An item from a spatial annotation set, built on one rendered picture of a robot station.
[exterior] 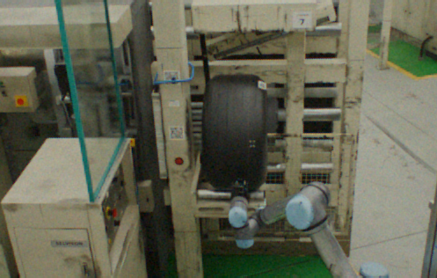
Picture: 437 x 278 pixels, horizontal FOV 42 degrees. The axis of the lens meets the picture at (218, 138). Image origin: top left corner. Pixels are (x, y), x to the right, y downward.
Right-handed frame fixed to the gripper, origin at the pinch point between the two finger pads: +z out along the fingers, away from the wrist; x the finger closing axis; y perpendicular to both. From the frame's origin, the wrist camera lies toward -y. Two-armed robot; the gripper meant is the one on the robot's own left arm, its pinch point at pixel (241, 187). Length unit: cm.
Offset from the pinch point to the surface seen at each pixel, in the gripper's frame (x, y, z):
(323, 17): -41, 72, 49
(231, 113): 3.7, 37.3, 1.1
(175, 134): 32.8, 22.0, 15.1
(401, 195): -114, -82, 161
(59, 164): 78, 22, -25
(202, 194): 20.2, -9.3, 11.4
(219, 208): 12.2, -18.3, 13.6
